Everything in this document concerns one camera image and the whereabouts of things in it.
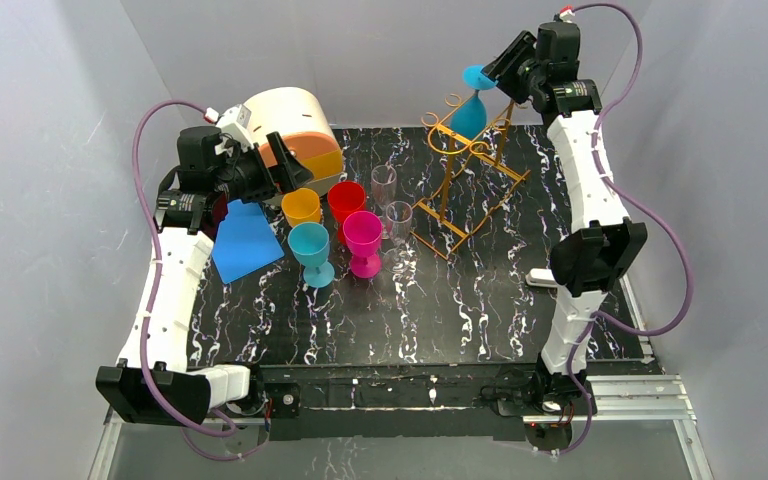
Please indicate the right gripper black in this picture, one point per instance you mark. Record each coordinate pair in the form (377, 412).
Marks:
(516, 60)

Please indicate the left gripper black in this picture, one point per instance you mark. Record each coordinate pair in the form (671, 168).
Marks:
(275, 168)

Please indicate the yellow wine glass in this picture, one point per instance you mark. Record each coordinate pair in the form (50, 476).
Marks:
(301, 206)

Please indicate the white cylindrical drawer box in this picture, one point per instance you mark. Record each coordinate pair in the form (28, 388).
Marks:
(297, 116)

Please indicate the teal wine glass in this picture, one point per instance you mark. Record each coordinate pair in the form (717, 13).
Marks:
(470, 118)

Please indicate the red wine glass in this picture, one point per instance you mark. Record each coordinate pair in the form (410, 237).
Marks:
(345, 198)

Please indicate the light blue wine glass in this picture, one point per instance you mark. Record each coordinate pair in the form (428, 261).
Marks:
(309, 243)

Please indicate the gold wire glass rack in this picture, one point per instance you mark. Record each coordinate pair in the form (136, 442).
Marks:
(486, 150)

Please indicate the clear wine glass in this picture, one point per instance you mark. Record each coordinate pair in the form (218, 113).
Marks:
(383, 183)
(399, 218)

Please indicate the magenta wine glass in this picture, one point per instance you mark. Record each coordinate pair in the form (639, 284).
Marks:
(363, 235)

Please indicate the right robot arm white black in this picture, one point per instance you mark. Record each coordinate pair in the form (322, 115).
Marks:
(599, 249)

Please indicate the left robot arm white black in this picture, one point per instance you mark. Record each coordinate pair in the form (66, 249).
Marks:
(151, 382)

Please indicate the blue flat sheet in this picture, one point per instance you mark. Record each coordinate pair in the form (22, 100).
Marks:
(245, 242)

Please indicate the white oblong case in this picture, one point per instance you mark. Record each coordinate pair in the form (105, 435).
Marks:
(541, 278)

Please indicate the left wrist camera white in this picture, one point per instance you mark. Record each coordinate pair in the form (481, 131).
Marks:
(233, 122)

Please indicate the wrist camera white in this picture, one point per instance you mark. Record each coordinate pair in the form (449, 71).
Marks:
(566, 14)
(233, 122)

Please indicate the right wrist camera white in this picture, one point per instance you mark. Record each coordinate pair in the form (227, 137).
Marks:
(566, 14)

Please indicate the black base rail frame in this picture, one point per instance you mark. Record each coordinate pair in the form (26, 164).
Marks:
(452, 400)

